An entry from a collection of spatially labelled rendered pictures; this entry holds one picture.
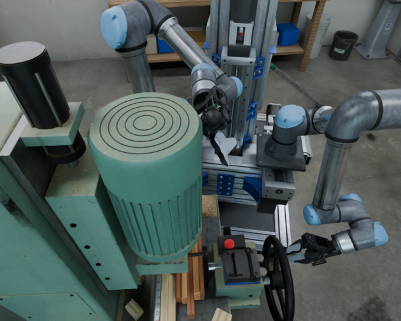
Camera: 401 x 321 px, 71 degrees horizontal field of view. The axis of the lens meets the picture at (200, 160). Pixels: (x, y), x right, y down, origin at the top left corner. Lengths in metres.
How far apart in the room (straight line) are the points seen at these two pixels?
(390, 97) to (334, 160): 0.23
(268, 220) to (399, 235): 0.97
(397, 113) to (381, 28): 3.50
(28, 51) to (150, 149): 0.19
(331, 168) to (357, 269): 1.27
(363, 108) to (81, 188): 0.74
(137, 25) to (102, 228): 0.70
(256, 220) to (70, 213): 1.47
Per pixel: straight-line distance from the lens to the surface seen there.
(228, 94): 0.98
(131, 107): 0.48
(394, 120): 0.96
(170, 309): 0.87
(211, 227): 1.01
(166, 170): 0.39
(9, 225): 0.51
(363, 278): 2.15
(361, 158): 2.82
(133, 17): 1.04
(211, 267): 0.88
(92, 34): 3.99
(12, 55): 0.42
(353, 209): 1.15
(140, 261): 0.79
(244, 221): 1.85
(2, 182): 0.45
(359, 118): 0.90
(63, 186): 0.50
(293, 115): 1.26
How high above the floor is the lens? 1.78
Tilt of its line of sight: 47 degrees down
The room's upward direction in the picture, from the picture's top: straight up
